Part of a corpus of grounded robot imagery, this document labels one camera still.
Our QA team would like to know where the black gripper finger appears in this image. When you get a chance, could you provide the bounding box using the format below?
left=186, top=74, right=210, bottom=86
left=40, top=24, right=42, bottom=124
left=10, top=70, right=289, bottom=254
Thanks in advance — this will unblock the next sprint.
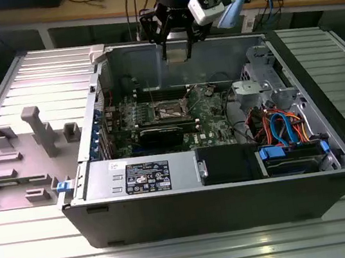
left=181, top=12, right=216, bottom=60
left=137, top=3, right=172, bottom=64

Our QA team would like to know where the silver CPU plate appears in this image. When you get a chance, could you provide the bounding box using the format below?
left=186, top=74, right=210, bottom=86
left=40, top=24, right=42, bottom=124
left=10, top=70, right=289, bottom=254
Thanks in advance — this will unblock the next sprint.
left=167, top=47, right=190, bottom=64

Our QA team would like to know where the metal socket cover frame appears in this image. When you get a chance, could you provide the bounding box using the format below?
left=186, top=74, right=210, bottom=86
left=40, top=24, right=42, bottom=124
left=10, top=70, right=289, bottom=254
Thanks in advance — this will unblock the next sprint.
left=177, top=95, right=195, bottom=117

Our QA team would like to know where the CPU socket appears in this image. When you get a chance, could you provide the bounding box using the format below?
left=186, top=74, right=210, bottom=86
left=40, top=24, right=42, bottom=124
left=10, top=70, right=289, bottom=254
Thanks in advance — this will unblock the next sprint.
left=151, top=96, right=191, bottom=125

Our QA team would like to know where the blue expansion slot retainer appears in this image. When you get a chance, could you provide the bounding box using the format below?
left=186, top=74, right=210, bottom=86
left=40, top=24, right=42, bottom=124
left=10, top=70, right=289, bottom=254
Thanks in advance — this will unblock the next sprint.
left=84, top=108, right=109, bottom=164

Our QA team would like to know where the grey plastic case latch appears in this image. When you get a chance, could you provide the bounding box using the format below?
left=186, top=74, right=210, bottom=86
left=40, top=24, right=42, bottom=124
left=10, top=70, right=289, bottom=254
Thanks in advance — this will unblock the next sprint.
left=87, top=43, right=108, bottom=66

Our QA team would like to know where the silver metal drive cage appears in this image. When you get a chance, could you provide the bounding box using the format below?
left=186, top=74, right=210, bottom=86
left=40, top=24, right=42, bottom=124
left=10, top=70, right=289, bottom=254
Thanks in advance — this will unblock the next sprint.
left=225, top=38, right=312, bottom=120

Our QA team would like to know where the green motherboard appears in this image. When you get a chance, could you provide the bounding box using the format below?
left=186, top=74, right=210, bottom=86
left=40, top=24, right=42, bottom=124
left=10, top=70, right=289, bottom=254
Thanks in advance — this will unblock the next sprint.
left=102, top=76, right=240, bottom=163

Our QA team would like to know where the black graphics card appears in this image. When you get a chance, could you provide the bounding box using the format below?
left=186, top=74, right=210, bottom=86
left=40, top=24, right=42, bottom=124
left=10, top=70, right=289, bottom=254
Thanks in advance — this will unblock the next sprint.
left=137, top=123, right=186, bottom=152

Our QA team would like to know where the black disk bay box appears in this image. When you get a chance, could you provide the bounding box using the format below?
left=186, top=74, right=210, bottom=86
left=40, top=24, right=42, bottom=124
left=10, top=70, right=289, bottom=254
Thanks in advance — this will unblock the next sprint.
left=193, top=139, right=261, bottom=188

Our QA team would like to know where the hard disk in blue carrier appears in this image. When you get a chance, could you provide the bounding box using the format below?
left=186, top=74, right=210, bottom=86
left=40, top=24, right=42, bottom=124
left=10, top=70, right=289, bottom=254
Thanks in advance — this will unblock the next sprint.
left=253, top=136, right=334, bottom=182

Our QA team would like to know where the silver power supply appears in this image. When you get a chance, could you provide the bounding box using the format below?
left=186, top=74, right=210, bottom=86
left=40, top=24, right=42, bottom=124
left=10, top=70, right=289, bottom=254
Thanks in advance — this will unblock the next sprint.
left=78, top=146, right=203, bottom=204

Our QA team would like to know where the black PC case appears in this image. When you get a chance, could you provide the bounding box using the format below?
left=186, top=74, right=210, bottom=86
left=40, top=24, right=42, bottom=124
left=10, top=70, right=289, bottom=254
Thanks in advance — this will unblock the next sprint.
left=34, top=8, right=345, bottom=257

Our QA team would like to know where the blue case latch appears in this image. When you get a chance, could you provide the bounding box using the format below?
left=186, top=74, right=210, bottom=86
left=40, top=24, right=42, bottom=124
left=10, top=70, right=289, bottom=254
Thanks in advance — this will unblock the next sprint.
left=55, top=179, right=74, bottom=195

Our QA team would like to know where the grey parts rack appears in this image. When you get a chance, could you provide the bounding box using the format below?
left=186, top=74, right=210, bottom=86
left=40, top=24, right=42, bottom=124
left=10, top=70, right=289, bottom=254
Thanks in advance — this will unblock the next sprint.
left=0, top=99, right=93, bottom=212

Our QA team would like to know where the green RAM stick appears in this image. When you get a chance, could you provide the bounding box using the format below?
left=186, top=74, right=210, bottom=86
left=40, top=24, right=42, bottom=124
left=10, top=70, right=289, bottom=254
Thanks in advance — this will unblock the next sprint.
left=0, top=174, right=51, bottom=189

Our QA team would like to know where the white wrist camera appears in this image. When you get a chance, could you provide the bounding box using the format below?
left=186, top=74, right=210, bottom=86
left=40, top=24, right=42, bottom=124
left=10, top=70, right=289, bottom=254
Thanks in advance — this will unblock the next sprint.
left=186, top=0, right=228, bottom=27

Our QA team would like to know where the black wire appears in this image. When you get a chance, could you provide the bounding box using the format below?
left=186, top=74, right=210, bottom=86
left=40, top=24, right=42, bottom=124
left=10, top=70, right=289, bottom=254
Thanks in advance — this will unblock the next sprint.
left=221, top=90, right=253, bottom=146

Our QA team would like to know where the red wire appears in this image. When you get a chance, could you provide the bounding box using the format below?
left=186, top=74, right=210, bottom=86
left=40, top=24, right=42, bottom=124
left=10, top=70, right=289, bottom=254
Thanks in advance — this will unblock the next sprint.
left=242, top=107, right=270, bottom=140

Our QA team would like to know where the blue flat wire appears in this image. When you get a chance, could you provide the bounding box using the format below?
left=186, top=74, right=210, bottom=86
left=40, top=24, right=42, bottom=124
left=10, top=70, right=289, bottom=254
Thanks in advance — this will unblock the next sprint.
left=267, top=108, right=303, bottom=150

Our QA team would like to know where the orange wire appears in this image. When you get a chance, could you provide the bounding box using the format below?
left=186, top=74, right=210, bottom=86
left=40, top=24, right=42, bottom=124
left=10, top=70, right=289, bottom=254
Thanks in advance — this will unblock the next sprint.
left=262, top=102, right=310, bottom=150

